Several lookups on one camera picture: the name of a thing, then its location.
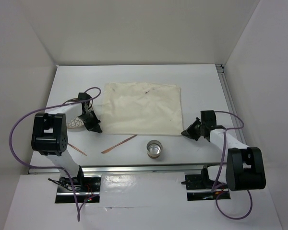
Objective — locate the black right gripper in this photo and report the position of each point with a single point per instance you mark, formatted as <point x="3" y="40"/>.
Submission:
<point x="189" y="132"/>

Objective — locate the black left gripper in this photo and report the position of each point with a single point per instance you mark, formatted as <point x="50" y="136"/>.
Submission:
<point x="94" y="126"/>

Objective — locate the floral patterned ceramic plate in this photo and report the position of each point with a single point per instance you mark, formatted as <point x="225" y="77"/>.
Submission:
<point x="75" y="123"/>

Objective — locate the copper knife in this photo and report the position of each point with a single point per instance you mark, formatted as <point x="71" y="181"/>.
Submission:
<point x="122" y="142"/>

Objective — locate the cream cloth napkin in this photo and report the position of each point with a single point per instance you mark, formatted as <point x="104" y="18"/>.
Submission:
<point x="141" y="108"/>

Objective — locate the metal cup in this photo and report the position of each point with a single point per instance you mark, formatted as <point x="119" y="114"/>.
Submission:
<point x="154" y="149"/>

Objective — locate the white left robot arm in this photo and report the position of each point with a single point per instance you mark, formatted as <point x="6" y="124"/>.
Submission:
<point x="50" y="137"/>

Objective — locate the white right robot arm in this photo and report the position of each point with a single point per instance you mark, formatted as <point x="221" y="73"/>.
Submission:
<point x="241" y="166"/>

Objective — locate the copper fork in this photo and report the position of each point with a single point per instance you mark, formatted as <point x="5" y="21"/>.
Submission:
<point x="75" y="148"/>

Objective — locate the aluminium front rail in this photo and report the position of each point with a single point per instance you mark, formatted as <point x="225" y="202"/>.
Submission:
<point x="111" y="169"/>

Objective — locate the aluminium rail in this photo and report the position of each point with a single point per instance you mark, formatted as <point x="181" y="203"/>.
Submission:
<point x="111" y="169"/>
<point x="229" y="100"/>

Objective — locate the aluminium right side rail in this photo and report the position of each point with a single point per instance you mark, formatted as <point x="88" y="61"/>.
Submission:
<point x="229" y="100"/>

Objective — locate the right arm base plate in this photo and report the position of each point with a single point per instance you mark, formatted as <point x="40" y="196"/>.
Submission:
<point x="199" y="188"/>

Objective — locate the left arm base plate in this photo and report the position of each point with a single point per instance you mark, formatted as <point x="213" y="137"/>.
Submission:
<point x="88" y="192"/>

